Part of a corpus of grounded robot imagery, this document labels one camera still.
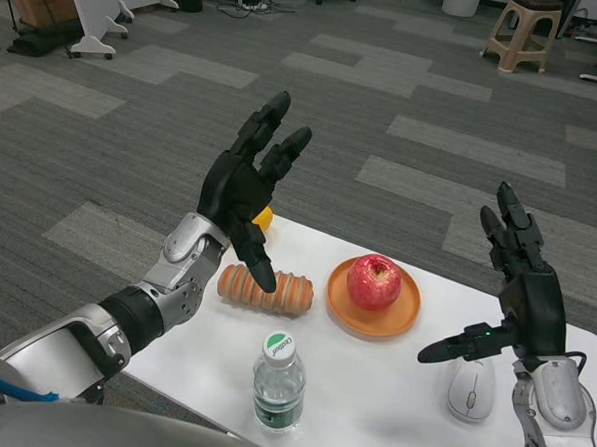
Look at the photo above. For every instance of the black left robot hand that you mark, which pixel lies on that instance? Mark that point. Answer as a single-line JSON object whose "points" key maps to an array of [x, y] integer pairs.
{"points": [[240, 190]]}

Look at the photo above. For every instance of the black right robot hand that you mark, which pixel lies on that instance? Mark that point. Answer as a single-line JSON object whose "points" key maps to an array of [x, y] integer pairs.
{"points": [[534, 306]]}

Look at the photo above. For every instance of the ridged bread roll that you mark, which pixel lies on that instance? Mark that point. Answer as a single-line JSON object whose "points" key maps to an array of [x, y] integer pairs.
{"points": [[290, 293]]}

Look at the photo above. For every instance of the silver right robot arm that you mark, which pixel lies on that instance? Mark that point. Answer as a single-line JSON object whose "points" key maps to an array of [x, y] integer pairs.
{"points": [[554, 417]]}

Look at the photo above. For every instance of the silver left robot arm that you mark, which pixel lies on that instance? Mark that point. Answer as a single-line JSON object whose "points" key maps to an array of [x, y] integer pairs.
{"points": [[118, 324]]}

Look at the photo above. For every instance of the yellow orange fruit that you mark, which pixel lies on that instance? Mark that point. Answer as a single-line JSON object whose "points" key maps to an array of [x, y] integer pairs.
{"points": [[266, 219]]}

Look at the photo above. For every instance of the white computer mouse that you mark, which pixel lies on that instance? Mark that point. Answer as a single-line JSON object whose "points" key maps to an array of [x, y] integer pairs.
{"points": [[471, 393]]}

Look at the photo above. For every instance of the red apple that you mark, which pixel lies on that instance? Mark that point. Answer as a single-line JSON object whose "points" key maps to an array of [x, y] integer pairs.
{"points": [[374, 282]]}

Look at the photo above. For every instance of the orange plate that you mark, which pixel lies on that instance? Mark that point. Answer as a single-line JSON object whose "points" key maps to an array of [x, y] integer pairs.
{"points": [[372, 312]]}

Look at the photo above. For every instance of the clear plastic water bottle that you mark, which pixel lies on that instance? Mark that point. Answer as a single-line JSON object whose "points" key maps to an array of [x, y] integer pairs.
{"points": [[278, 387]]}

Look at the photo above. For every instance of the white wheeled partition stand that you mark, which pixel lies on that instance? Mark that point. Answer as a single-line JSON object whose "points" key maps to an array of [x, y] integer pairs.
{"points": [[109, 13]]}

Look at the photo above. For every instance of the black bag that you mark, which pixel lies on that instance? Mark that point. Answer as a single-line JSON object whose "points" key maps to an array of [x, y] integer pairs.
{"points": [[43, 37]]}

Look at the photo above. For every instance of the beige plastic stool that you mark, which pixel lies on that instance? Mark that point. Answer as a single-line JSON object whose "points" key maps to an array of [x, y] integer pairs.
{"points": [[523, 35]]}

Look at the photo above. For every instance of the silver robot chest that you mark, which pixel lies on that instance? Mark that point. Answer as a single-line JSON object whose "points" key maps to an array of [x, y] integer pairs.
{"points": [[92, 430]]}

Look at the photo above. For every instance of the white cylindrical bin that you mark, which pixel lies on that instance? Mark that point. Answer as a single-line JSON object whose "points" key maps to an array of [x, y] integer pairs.
{"points": [[460, 1]]}

